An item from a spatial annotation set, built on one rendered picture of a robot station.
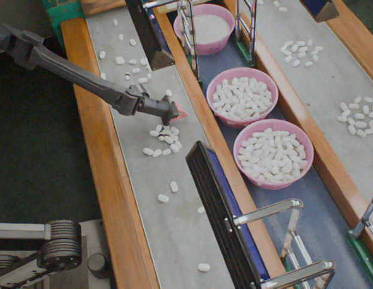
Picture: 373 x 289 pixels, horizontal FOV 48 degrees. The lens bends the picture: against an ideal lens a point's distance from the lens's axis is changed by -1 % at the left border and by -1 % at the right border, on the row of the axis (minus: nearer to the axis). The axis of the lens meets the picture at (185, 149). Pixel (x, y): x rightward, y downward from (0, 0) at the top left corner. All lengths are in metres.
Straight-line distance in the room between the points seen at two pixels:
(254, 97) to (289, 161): 0.32
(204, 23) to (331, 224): 1.04
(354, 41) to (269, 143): 0.61
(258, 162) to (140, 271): 0.53
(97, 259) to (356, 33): 1.35
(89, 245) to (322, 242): 0.85
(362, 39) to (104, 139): 1.10
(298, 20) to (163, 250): 1.17
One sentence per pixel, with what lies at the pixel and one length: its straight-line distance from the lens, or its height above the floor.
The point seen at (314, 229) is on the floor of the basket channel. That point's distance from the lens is 1.44.
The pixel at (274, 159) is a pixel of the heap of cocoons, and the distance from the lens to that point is 1.47.
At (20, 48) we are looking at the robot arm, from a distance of 1.50.
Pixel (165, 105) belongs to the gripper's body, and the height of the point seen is 0.85.
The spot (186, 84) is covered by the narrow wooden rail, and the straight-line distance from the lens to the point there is 1.66.
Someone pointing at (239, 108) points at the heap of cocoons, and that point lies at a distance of 1.60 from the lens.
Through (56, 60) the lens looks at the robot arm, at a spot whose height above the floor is 1.05.
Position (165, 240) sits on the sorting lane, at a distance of 1.34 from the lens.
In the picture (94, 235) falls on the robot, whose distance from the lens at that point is 1.70.
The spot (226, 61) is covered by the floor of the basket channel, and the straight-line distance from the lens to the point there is 1.87.
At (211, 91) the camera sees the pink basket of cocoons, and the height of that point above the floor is 0.75.
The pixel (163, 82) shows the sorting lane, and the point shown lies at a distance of 1.72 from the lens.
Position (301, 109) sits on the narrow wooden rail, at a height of 0.76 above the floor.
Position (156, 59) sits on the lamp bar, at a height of 1.09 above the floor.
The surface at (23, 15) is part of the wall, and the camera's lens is 3.06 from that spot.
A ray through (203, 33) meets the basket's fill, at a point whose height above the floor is 0.73.
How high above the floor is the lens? 1.97
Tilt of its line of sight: 55 degrees down
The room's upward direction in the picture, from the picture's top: 10 degrees counter-clockwise
